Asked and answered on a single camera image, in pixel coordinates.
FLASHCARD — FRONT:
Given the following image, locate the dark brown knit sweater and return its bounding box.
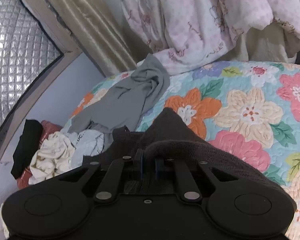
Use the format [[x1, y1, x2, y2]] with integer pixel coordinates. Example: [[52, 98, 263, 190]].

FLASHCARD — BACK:
[[83, 107, 297, 213]]

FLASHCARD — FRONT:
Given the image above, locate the light blue sweatshirt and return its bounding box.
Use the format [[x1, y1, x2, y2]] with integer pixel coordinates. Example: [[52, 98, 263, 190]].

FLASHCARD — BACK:
[[66, 129, 104, 169]]

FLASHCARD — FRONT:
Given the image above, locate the cream white printed garment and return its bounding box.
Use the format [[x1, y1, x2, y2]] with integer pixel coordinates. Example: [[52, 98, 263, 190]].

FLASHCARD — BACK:
[[29, 131, 75, 185]]

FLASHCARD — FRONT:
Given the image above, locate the grey t-shirt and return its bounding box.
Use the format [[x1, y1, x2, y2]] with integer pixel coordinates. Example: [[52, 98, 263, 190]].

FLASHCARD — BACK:
[[68, 54, 170, 142]]

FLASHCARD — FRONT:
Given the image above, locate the black garment on pillow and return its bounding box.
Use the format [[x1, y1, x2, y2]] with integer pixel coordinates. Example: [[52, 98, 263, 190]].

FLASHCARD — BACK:
[[11, 120, 43, 179]]

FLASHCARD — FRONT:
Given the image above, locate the floral quilted bedspread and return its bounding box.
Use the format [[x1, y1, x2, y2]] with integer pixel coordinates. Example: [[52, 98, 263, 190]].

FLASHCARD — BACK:
[[64, 61, 300, 239]]

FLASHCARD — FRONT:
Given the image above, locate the silver quilted window cover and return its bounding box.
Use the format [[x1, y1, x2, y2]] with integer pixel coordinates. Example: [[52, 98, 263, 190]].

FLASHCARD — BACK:
[[0, 0, 62, 126]]

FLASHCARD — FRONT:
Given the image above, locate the pink floral blanket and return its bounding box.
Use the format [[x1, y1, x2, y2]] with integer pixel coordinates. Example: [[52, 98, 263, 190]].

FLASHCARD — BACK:
[[120, 0, 300, 75]]

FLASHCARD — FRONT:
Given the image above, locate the beige satin curtain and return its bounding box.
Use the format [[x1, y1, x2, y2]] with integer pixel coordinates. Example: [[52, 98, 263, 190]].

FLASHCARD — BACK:
[[48, 0, 136, 76]]

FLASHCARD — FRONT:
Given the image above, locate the grey window frame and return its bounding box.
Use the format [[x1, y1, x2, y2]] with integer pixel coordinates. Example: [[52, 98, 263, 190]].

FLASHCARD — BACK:
[[0, 0, 82, 161]]

